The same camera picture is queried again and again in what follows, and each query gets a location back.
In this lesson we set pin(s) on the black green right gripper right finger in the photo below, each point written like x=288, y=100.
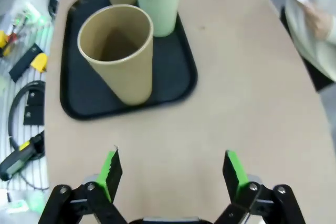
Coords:
x=235, y=176

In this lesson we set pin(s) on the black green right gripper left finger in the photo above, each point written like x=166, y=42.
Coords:
x=109, y=176

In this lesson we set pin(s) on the person's left hand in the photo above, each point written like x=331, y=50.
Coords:
x=319, y=22

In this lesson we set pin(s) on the black plastic serving tray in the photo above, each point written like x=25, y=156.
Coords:
x=170, y=77

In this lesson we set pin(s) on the yellow plastic cap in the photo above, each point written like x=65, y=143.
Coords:
x=39, y=62

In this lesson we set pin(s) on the flat black bar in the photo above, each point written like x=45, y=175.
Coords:
x=25, y=62

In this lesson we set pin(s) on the person in grey sweatshirt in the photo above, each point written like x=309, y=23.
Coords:
x=323, y=58

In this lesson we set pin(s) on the tall mint green cup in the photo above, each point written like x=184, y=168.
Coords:
x=157, y=9

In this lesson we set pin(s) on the device with green lights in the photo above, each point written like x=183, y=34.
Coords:
x=31, y=14

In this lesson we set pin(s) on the black bracket with screw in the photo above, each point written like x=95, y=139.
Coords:
x=35, y=98
x=33, y=115

